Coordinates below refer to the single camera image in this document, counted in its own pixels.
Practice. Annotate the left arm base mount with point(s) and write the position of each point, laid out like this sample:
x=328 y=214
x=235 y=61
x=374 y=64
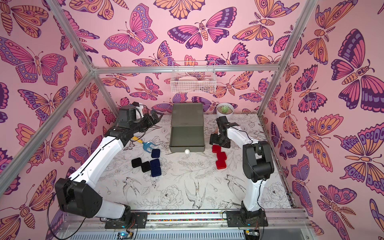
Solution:
x=129 y=220

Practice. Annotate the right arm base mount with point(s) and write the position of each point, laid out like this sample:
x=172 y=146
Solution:
x=245 y=218

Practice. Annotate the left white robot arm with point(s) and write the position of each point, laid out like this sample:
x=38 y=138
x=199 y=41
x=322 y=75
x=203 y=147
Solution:
x=76 y=194

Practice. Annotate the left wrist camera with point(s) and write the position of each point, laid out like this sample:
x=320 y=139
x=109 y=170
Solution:
x=130 y=113

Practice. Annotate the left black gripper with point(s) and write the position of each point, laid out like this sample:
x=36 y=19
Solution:
x=153 y=114

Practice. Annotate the three-drawer cabinet frame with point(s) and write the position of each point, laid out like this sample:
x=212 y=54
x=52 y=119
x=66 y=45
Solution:
x=187 y=114

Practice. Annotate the black brooch box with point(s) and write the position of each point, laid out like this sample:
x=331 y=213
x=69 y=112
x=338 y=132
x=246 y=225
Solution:
x=137 y=162
x=145 y=167

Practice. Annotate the red brooch box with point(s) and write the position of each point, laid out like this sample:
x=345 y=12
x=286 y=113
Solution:
x=216 y=149
x=222 y=156
x=221 y=164

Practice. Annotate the small navy brooch box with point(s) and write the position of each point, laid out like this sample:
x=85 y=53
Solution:
x=156 y=153

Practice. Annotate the grey top drawer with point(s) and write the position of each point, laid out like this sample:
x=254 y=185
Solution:
x=187 y=137

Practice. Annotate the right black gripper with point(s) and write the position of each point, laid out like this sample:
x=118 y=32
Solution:
x=220 y=138

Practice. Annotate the aluminium front rail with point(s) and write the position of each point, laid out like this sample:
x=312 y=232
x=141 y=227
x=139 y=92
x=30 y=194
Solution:
x=278 y=224

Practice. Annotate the white potted succulent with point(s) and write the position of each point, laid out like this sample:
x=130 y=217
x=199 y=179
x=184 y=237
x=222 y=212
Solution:
x=225 y=110

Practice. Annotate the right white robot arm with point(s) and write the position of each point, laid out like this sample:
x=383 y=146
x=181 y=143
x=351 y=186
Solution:
x=257 y=162

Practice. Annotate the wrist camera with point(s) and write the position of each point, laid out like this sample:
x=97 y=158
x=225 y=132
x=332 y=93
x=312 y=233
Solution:
x=223 y=123
x=130 y=113

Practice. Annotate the white wire basket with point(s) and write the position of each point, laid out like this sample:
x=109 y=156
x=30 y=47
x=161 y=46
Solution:
x=193 y=77

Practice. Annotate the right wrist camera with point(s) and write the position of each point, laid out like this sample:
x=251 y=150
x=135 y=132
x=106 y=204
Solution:
x=223 y=123

